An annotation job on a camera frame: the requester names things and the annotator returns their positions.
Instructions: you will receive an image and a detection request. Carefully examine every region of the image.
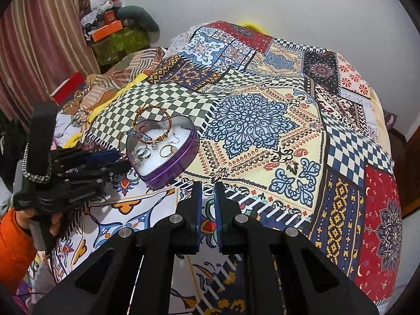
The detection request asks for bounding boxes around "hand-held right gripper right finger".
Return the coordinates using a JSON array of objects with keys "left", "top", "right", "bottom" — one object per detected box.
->
[{"left": 213, "top": 182, "right": 390, "bottom": 315}]

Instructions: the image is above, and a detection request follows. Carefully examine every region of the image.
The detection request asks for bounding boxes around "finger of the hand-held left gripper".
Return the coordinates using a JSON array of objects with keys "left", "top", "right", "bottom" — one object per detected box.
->
[
  {"left": 66, "top": 171, "right": 132, "bottom": 206},
  {"left": 64, "top": 149, "right": 132, "bottom": 179}
]

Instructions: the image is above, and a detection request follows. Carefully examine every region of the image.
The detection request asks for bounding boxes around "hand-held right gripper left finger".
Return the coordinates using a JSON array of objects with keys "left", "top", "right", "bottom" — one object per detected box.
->
[{"left": 31, "top": 181, "right": 203, "bottom": 315}]

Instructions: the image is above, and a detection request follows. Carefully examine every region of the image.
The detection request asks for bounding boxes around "purple heart-shaped tin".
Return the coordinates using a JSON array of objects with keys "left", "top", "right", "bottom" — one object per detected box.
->
[{"left": 125, "top": 115, "right": 200, "bottom": 191}]

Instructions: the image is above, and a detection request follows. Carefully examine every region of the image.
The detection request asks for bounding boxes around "blue bead earring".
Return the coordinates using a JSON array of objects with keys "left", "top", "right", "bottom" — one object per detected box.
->
[{"left": 126, "top": 130, "right": 155, "bottom": 145}]

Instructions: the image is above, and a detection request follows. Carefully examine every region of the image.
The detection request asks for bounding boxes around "person's left forearm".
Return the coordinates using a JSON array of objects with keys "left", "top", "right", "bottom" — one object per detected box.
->
[{"left": 0, "top": 208, "right": 39, "bottom": 295}]

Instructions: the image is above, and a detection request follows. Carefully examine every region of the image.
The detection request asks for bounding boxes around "person's left hand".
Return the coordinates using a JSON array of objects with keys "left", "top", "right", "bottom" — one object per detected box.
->
[{"left": 15, "top": 208, "right": 66, "bottom": 237}]

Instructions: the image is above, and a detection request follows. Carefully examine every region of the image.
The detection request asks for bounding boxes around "white printed cloth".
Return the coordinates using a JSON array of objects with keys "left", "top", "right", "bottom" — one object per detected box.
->
[{"left": 53, "top": 111, "right": 86, "bottom": 139}]

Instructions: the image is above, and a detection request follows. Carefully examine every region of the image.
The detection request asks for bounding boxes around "yellow cloth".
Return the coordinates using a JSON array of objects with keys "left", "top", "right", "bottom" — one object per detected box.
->
[{"left": 62, "top": 71, "right": 148, "bottom": 149}]

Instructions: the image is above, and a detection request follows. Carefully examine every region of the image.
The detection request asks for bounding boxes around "red and white box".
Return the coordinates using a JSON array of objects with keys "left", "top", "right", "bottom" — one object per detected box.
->
[{"left": 49, "top": 71, "right": 87, "bottom": 106}]

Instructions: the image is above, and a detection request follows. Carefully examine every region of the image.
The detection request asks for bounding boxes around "brown striped curtain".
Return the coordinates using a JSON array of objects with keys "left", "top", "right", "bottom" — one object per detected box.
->
[{"left": 0, "top": 0, "right": 101, "bottom": 132}]

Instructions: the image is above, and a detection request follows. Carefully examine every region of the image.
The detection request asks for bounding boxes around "orange striped cloth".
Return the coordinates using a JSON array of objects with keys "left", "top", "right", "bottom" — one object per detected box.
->
[{"left": 62, "top": 48, "right": 166, "bottom": 123}]

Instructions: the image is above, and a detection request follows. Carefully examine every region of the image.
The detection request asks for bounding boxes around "patchwork printed blanket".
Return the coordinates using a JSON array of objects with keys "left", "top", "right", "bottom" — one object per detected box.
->
[{"left": 52, "top": 20, "right": 405, "bottom": 315}]

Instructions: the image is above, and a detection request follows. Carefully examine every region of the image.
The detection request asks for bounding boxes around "orange box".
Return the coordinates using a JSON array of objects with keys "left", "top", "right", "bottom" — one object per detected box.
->
[{"left": 90, "top": 20, "right": 125, "bottom": 43}]

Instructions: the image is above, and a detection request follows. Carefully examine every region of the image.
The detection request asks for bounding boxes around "grey pillow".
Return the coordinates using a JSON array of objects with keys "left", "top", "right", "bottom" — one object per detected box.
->
[{"left": 116, "top": 6, "right": 161, "bottom": 40}]

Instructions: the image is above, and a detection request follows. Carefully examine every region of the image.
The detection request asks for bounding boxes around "yellow fuzzy object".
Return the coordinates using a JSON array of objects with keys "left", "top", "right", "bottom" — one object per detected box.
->
[{"left": 238, "top": 20, "right": 270, "bottom": 34}]

